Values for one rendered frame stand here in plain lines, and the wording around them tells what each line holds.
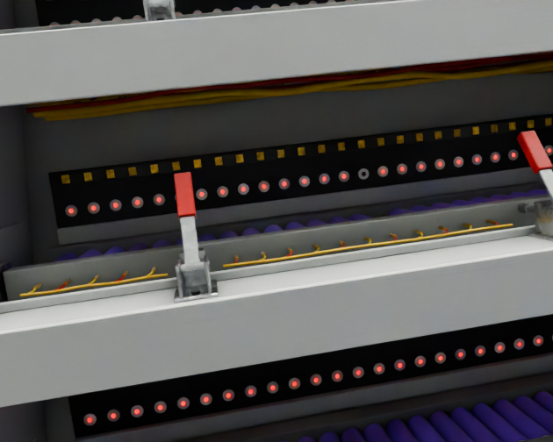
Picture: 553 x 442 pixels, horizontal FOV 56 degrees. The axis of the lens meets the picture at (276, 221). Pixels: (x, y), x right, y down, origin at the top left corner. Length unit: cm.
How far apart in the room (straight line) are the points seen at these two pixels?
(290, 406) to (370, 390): 8
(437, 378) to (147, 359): 30
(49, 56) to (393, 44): 24
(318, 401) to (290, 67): 30
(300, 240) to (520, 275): 16
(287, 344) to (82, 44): 24
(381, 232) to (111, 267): 21
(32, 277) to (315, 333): 21
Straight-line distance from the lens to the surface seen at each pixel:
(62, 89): 38
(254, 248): 39
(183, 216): 36
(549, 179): 43
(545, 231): 43
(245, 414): 50
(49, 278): 41
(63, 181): 52
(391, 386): 52
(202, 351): 33
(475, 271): 36
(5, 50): 40
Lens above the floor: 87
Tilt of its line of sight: 10 degrees up
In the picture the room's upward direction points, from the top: 9 degrees counter-clockwise
